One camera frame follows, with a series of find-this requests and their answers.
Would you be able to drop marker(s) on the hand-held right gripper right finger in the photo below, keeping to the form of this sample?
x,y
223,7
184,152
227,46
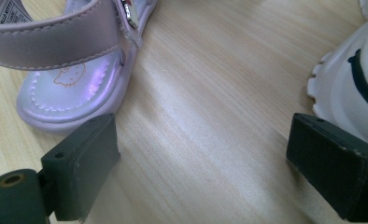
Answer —
x,y
334,165

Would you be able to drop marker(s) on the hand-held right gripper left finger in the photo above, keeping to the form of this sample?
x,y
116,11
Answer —
x,y
82,168

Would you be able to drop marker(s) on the pair of pink-white sneakers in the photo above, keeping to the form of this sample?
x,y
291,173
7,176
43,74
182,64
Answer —
x,y
63,93

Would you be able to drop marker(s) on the navy and white sneaker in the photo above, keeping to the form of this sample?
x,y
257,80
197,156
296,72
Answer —
x,y
337,87

